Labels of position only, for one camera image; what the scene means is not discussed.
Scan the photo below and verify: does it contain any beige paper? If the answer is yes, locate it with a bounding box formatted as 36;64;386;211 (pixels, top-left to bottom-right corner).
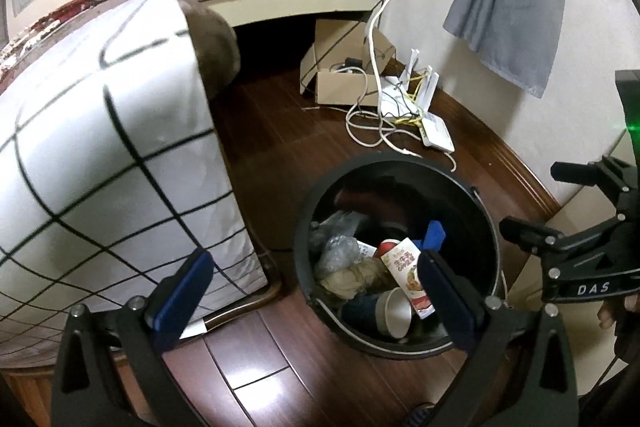
319;258;393;300

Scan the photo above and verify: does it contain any white power adapter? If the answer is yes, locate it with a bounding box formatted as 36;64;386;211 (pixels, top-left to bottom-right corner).
420;113;454;154

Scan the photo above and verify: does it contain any red white paper cup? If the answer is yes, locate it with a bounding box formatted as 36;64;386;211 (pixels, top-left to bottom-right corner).
373;239;399;258

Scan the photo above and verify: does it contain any white cable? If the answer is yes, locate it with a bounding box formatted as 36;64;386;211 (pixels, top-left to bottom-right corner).
344;0;459;172

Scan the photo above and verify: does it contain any cardboard box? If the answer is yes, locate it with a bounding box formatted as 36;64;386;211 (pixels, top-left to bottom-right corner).
299;20;396;107

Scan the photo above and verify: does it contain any blue paper cup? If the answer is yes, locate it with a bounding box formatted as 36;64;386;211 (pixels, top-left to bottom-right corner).
343;288;412;339

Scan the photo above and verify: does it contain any black round trash bin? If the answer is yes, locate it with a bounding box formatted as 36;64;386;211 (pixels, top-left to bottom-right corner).
294;153;501;360

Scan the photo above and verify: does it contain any white grid tablecloth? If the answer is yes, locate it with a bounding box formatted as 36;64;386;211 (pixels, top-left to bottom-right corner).
1;0;267;367

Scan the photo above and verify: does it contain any person hand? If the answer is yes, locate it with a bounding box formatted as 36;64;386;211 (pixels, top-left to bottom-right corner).
597;300;617;329

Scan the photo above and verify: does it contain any clear plastic wrap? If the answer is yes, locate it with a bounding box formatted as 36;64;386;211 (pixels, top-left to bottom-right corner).
308;210;369;280

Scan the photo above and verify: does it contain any food carton box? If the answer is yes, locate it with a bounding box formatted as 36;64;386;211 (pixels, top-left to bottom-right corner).
378;239;435;320

